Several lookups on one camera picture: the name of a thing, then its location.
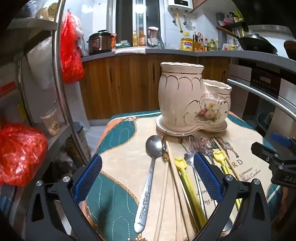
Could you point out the wall spice shelf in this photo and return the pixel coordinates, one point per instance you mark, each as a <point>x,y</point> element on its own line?
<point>233,22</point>

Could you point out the white jug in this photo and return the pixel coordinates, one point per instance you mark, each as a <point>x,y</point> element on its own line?
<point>227,46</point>

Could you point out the clear plastic cup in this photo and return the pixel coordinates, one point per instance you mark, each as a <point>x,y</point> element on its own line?
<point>51,122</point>

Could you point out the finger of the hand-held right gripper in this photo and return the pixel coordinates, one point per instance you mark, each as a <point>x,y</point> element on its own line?
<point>263,150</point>
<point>281,139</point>

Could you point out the gold fork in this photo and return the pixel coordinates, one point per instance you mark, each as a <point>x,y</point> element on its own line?
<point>164,139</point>

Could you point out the orange spray bottle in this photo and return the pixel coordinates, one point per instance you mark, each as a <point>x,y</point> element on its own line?
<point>114,41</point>

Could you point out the yellow plastic utensil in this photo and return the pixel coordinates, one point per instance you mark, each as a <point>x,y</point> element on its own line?
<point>219,157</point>
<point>180,164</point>

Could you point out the small silver spoon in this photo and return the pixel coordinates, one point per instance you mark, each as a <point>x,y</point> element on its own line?
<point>197,185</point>

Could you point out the wooden kitchen cabinet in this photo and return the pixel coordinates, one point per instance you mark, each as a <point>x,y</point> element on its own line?
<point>120,85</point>

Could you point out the white water heater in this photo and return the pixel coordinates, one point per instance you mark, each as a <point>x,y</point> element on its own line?
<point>180,4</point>

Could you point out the orange detergent bottle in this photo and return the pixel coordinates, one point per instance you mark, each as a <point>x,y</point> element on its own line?
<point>142,39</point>

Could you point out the cream ceramic utensil holder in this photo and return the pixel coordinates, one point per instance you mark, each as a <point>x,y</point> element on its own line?
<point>180,97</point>

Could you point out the large silver spoon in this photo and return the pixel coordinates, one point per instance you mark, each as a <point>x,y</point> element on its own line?
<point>153,146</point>

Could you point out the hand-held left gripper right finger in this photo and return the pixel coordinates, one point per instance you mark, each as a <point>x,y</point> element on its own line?
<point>207,177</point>

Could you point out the metal shelf rack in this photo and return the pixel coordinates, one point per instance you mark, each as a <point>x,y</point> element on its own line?
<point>59,76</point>

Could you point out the electric pressure cooker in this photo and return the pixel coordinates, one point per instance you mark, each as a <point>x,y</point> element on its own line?
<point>100,42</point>

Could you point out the green box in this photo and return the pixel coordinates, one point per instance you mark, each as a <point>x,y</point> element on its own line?
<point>122,44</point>

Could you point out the wooden wall cabinet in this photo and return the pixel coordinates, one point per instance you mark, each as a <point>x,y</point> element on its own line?
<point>208,3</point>

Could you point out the knife block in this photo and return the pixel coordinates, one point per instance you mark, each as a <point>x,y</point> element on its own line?
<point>196,45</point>

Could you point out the white dish towel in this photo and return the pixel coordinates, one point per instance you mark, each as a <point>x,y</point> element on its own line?
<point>130,50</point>

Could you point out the grey kitchen countertop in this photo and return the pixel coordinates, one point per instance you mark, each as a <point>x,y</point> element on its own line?
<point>208,55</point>

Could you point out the crumpled red plastic bag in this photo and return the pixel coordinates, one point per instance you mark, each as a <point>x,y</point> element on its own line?
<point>20,155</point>

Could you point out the hanging red plastic bag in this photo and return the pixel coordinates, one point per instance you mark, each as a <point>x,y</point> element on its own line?
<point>70,55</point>

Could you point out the dark pan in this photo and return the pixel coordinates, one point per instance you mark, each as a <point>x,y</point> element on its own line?
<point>291,49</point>

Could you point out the built-in oven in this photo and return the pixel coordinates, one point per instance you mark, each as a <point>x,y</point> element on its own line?
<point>263,81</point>

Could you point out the black range hood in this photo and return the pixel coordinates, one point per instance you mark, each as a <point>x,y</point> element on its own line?
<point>266,11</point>

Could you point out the printed horse table mat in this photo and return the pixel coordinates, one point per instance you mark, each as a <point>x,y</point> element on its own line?
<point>120,162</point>

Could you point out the faucet with draped cloth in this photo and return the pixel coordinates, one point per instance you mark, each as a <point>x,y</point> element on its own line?
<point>153,32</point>

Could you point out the row of condiment bottles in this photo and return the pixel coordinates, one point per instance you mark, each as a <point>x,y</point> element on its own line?
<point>209,45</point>

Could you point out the yellow perforated ladle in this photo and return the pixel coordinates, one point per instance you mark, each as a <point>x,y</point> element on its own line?
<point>51,11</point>

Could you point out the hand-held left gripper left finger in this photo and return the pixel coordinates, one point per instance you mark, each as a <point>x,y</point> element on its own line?
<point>87,178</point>

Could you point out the kitchen window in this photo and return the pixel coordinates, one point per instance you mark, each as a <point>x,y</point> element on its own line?
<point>141,20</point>

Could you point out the yellow detergent bottle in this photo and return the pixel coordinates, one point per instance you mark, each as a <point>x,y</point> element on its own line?
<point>135,39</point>

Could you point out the white plastic bag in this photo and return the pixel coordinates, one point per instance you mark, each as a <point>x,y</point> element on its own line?
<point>42,62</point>

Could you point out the wooden chopstick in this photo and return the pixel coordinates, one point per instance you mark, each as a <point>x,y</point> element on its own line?
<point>175,185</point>
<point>225,160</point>
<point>161,204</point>

